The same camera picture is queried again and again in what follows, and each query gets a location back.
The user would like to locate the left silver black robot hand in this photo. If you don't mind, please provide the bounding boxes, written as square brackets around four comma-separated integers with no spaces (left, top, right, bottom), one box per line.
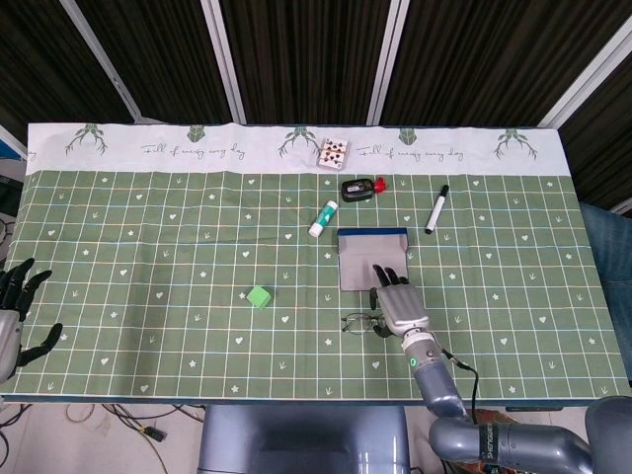
[0,258,64,384]

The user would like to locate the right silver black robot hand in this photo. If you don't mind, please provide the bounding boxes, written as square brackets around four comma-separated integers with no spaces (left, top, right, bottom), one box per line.
[368,264,431,340]

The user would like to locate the thin-framed eyeglasses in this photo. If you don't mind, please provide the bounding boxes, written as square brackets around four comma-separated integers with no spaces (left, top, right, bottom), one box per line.
[340,311,389,337]

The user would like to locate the grey glasses case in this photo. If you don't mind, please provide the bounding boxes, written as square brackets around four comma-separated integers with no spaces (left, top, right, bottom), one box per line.
[337,227,411,292]

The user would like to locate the blue bin with white rim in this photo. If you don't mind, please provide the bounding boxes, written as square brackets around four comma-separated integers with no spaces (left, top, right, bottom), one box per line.
[0,125,29,160]

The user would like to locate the white marker black cap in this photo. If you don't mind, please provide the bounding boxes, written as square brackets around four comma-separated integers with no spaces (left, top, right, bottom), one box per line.
[425,184,450,235]

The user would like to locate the white green glue stick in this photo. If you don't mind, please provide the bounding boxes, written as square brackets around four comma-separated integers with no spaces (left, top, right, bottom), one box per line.
[308,199,339,237]

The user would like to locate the black ink bottle red cap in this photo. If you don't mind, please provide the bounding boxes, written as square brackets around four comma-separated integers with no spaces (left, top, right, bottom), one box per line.
[341,176,388,203]

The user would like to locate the dark electronic device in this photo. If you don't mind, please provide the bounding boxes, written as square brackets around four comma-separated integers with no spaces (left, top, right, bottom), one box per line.
[0,175,24,216]

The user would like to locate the green cube block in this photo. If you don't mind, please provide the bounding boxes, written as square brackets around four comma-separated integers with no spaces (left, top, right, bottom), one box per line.
[245,284,274,311]

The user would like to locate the blue-grey robot torso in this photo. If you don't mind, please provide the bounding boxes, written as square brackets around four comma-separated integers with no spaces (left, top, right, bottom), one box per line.
[197,405,411,474]

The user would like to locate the playing card deck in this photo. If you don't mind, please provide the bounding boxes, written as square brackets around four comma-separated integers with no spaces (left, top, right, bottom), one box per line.
[316,137,353,172]

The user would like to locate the green checked tablecloth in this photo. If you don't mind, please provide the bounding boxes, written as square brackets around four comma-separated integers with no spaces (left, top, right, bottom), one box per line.
[8,120,632,404]

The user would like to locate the blue denim fabric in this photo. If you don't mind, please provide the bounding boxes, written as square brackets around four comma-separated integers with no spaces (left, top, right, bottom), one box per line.
[578,200,632,391]

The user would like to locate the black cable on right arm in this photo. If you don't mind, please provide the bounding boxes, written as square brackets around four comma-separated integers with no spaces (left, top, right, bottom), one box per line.
[441,348,480,426]

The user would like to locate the tangled floor cables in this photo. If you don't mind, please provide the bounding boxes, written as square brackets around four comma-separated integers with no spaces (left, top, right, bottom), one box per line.
[0,402,204,474]

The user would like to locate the white partition post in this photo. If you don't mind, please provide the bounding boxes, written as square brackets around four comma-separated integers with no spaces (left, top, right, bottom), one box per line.
[199,0,248,124]
[58,0,145,124]
[535,19,632,130]
[364,0,416,127]

